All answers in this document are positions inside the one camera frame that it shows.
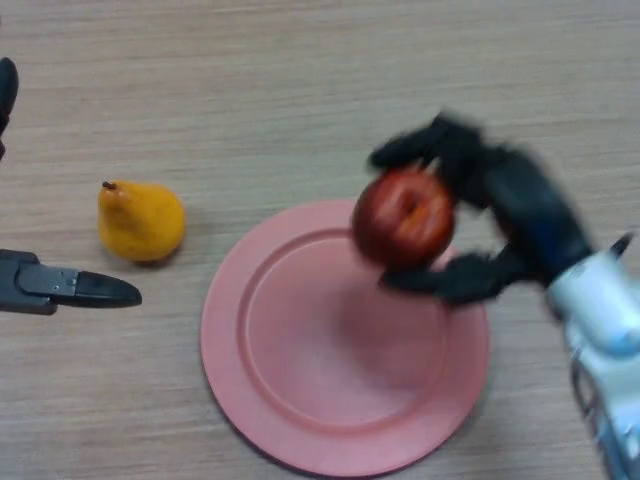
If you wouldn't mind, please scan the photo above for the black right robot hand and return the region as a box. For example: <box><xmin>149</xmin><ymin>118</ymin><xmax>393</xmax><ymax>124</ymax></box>
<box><xmin>367</xmin><ymin>112</ymin><xmax>597</xmax><ymax>305</ymax></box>

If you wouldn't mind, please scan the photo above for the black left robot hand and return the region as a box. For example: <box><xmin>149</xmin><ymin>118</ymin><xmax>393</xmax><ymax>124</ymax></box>
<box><xmin>0</xmin><ymin>56</ymin><xmax>144</xmax><ymax>316</ymax></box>

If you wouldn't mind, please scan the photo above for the red apple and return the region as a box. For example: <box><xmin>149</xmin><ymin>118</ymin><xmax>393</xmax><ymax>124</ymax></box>
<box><xmin>351</xmin><ymin>169</ymin><xmax>456</xmax><ymax>273</ymax></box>

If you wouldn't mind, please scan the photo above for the pink round plate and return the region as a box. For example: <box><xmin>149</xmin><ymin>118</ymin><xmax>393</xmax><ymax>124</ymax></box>
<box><xmin>199</xmin><ymin>198</ymin><xmax>491</xmax><ymax>478</ymax></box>

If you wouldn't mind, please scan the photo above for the yellow pear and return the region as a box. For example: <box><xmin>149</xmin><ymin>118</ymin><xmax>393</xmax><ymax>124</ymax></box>
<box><xmin>96</xmin><ymin>180</ymin><xmax>187</xmax><ymax>263</ymax></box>

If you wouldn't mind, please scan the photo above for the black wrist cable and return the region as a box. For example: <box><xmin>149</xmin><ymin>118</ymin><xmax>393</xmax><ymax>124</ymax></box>
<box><xmin>608</xmin><ymin>232</ymin><xmax>633</xmax><ymax>258</ymax></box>

